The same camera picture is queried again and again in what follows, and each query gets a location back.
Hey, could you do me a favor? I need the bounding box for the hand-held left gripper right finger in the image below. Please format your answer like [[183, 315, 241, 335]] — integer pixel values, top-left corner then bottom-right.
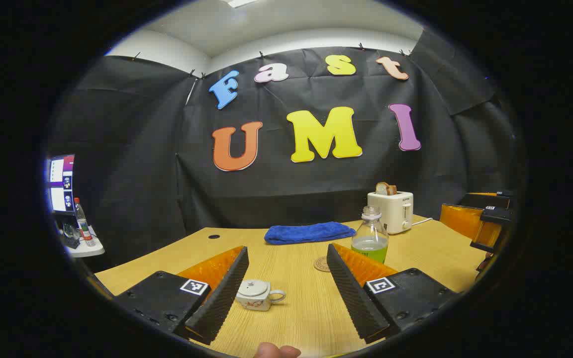
[[326, 243, 460, 345]]

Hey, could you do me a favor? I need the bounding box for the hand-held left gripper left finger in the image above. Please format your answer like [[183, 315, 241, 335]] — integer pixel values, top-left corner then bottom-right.
[[115, 246, 250, 346]]

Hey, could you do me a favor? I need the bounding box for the white ceramic teacup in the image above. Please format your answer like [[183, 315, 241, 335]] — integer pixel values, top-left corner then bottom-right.
[[236, 286, 286, 312]]

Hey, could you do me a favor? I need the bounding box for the green label water bottle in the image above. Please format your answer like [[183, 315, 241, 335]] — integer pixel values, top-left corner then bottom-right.
[[351, 206, 389, 264]]

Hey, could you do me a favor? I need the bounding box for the red cap plastic bottle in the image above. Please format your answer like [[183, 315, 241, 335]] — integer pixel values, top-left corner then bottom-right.
[[74, 197, 96, 247]]

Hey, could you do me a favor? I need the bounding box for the white toaster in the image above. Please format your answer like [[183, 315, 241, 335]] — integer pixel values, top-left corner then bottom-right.
[[367, 191, 414, 235]]

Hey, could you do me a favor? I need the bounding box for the blue folded towel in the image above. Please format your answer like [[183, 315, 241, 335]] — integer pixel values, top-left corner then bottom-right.
[[264, 222, 357, 245]]

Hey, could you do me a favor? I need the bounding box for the white side table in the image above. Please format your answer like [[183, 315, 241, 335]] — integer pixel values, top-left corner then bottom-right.
[[60, 226, 105, 258]]

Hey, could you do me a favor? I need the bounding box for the black backdrop cloth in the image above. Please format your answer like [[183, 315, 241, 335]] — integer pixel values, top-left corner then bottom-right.
[[48, 30, 521, 271]]

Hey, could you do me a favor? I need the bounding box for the computer monitor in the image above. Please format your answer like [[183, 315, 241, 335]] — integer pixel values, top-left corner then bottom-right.
[[45, 154, 76, 215]]

